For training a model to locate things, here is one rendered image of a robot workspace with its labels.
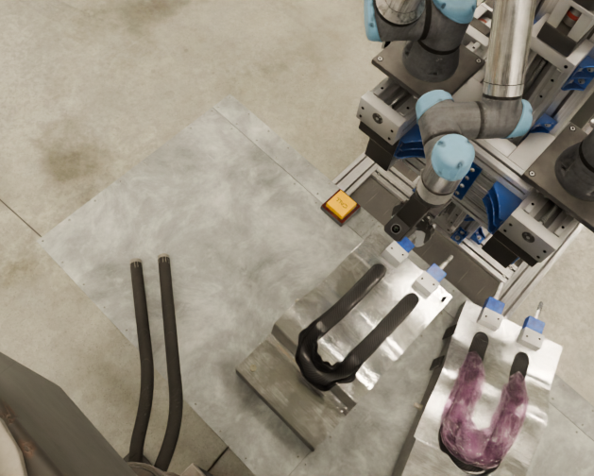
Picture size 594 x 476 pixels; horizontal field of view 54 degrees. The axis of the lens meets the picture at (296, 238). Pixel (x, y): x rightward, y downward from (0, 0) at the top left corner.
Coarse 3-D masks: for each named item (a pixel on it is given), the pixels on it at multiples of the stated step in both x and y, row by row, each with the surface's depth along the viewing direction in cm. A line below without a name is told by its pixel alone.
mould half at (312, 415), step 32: (352, 256) 149; (320, 288) 145; (384, 288) 146; (416, 288) 146; (288, 320) 136; (352, 320) 142; (416, 320) 143; (256, 352) 140; (288, 352) 140; (320, 352) 133; (384, 352) 139; (256, 384) 137; (288, 384) 137; (352, 384) 131; (288, 416) 134; (320, 416) 135
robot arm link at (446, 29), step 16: (432, 0) 136; (448, 0) 135; (464, 0) 136; (432, 16) 137; (448, 16) 136; (464, 16) 136; (432, 32) 139; (448, 32) 140; (464, 32) 142; (432, 48) 146; (448, 48) 145
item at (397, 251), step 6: (414, 234) 151; (402, 240) 149; (408, 240) 150; (390, 246) 146; (396, 246) 147; (402, 246) 148; (408, 246) 149; (414, 246) 149; (384, 252) 147; (390, 252) 146; (396, 252) 146; (402, 252) 146; (408, 252) 148; (384, 258) 149; (390, 258) 147; (396, 258) 145; (402, 258) 146; (396, 264) 147
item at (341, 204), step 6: (342, 192) 162; (336, 198) 161; (342, 198) 161; (348, 198) 161; (330, 204) 160; (336, 204) 160; (342, 204) 160; (348, 204) 160; (354, 204) 161; (336, 210) 160; (342, 210) 160; (348, 210) 160; (342, 216) 159
